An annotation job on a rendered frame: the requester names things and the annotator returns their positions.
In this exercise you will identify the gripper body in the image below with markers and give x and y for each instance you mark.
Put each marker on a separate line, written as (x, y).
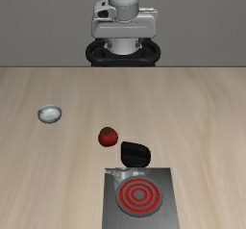
(125, 28)

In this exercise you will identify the red tomato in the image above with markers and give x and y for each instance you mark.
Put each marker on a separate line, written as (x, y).
(107, 137)

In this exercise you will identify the white bowl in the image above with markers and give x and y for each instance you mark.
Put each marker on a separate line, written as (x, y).
(49, 113)

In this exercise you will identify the grey stove plate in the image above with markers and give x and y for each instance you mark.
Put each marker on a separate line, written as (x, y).
(141, 204)

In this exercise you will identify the black rounded block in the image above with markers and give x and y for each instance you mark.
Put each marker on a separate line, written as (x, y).
(134, 154)

